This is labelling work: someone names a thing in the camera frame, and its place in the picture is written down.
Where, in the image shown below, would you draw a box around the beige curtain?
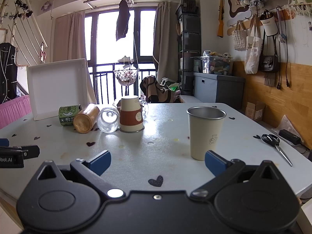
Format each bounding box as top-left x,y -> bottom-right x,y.
152,1 -> 180,84
54,12 -> 97,104

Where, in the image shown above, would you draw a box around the clear glass mug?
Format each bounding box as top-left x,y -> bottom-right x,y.
138,99 -> 149,120

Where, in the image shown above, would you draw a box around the black power adapter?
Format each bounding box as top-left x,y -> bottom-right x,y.
278,129 -> 302,145

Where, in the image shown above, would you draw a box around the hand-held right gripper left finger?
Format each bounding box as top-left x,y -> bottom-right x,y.
32,150 -> 124,199

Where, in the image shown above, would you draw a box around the amber plastic cup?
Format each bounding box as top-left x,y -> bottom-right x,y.
73,103 -> 100,134

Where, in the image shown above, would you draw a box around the clear plastic bag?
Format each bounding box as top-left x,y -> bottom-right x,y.
271,114 -> 306,145

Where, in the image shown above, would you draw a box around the string of black clips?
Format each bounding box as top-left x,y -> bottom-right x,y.
0,0 -> 34,22

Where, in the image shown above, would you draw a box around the green printed can cup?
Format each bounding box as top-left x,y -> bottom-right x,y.
58,105 -> 82,127

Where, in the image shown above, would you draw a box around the white square tray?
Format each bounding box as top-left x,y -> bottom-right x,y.
27,58 -> 96,121

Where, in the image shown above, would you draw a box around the black handled scissors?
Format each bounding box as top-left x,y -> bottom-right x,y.
261,133 -> 293,167

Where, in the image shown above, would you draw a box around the dark hanging garment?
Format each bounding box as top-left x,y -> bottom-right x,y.
115,0 -> 131,42

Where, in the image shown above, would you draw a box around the white rod drying rack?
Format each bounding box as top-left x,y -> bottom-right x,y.
7,4 -> 48,67

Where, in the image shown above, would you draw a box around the clear ribbed glass cup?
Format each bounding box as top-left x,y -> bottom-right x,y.
97,107 -> 121,134

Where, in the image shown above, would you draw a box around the clear plastic storage bin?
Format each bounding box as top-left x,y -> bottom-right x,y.
200,55 -> 234,75

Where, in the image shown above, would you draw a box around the woven beige handbag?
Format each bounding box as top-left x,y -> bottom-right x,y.
231,20 -> 247,51

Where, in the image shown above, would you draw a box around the brown leather shoulder bag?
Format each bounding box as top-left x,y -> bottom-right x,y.
258,36 -> 281,73

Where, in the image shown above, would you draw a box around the black vest with white trim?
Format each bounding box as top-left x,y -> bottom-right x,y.
0,42 -> 18,104

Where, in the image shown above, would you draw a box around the cream metal cup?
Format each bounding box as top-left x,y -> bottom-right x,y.
187,106 -> 227,161

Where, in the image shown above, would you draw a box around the brown sleeved paper cup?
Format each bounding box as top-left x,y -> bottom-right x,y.
119,95 -> 144,133

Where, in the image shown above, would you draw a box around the toy rifle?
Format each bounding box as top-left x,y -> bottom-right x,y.
217,0 -> 225,38

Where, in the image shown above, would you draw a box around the hanging wire basket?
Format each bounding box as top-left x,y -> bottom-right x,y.
113,68 -> 140,87

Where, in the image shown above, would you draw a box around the white canvas tote bag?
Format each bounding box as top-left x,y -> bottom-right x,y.
244,14 -> 264,75

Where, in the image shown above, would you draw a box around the pink ruffled fabric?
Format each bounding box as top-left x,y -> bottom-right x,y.
0,95 -> 32,130

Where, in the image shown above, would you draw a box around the black shelf rack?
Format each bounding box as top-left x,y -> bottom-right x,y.
175,0 -> 202,96

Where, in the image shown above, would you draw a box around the balcony railing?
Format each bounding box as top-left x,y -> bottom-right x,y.
87,62 -> 158,105

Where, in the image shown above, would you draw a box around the white bucket bag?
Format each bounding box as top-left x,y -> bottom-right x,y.
259,9 -> 279,37

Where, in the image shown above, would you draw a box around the small cardboard box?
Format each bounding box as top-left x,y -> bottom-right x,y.
245,101 -> 266,121

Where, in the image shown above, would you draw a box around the grey storage chest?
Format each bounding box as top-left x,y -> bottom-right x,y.
193,72 -> 246,104

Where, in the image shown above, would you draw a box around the brown jacket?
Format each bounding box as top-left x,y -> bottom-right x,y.
140,75 -> 181,103

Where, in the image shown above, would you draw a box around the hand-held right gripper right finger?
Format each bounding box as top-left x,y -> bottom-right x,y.
190,150 -> 284,199

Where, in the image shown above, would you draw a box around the black hanging cable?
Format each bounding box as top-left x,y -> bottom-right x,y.
276,5 -> 291,90

